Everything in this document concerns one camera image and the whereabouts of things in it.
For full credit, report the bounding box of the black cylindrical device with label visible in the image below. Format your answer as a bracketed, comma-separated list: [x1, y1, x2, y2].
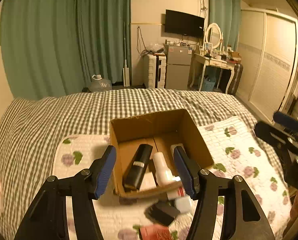
[123, 144, 153, 191]

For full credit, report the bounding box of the white floral quilted blanket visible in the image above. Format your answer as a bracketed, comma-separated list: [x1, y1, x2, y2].
[52, 116, 291, 239]

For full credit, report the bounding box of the white bottle red label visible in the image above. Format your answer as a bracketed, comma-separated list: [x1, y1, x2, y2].
[167, 186, 193, 213]

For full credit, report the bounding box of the dark suitcase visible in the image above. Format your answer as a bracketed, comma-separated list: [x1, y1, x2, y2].
[228, 63, 243, 95]

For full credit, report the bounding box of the blue basket under table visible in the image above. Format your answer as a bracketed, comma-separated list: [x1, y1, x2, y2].
[201, 77, 216, 92]

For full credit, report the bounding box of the white louvered wardrobe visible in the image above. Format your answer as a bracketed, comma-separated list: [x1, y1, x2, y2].
[236, 8, 298, 122]

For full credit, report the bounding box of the black power adapter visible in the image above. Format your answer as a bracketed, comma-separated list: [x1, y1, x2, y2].
[144, 200, 180, 226]

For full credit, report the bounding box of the grey white checkered bedsheet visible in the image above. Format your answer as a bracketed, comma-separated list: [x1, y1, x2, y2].
[0, 88, 288, 240]

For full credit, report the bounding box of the white bottle in box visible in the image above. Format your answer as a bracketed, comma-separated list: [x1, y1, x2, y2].
[153, 152, 180, 186]

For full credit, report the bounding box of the white dressing table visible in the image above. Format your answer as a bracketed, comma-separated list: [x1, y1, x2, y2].
[189, 53, 235, 94]

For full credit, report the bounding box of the brown cardboard box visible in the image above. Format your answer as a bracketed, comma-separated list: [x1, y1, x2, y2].
[110, 109, 214, 199]

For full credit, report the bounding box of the oval white vanity mirror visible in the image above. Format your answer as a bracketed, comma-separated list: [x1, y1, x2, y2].
[204, 23, 223, 49]

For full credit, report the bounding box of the silver mini fridge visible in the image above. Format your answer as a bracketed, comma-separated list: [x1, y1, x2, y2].
[165, 44, 192, 90]

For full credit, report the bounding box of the white suitcase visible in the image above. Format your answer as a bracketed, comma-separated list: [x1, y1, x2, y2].
[143, 53, 166, 89]

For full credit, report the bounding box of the green curtain right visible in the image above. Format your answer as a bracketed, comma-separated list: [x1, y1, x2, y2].
[209, 0, 241, 50]

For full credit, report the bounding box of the green curtain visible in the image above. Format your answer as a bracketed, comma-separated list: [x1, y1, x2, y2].
[209, 0, 241, 50]
[0, 0, 131, 100]

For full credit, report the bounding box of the clear water jug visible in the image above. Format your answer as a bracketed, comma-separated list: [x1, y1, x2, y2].
[89, 74, 112, 93]

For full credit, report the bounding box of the white flat mop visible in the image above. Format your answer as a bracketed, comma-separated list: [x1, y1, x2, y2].
[123, 23, 130, 87]

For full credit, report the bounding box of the green curtain left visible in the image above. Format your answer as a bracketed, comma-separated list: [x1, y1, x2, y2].
[0, 0, 131, 100]

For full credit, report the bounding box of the black wall television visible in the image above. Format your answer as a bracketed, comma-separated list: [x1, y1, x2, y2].
[164, 10, 205, 38]

